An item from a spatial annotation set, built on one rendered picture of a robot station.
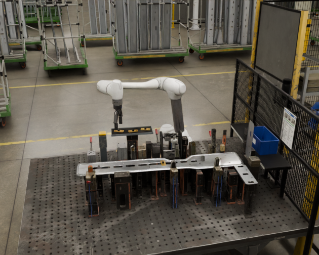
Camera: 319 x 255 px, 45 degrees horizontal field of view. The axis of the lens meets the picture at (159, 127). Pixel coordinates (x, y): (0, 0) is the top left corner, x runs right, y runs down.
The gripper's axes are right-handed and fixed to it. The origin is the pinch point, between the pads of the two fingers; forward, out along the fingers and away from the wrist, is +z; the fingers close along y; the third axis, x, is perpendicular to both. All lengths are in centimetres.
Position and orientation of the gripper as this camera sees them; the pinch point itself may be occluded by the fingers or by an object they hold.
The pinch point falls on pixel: (118, 125)
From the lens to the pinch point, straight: 338.1
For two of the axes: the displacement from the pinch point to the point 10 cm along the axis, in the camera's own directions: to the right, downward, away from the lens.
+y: -1.8, 4.0, -9.0
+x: 9.8, 0.8, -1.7
